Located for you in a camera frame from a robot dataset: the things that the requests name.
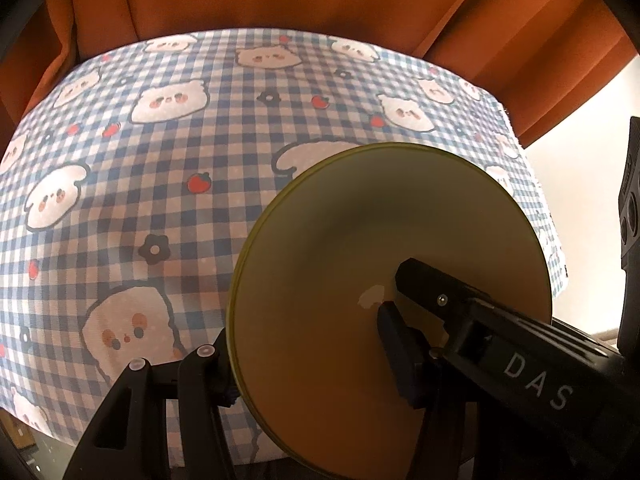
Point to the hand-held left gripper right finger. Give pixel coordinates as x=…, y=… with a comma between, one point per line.
x=400, y=355

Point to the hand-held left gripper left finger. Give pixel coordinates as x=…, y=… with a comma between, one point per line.
x=205, y=375

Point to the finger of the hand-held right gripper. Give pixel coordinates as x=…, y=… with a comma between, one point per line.
x=430, y=290

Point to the white bowl with blue flowers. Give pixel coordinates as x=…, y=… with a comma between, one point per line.
x=350, y=230

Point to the blue checked cartoon tablecloth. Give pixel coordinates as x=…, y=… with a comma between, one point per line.
x=150, y=185

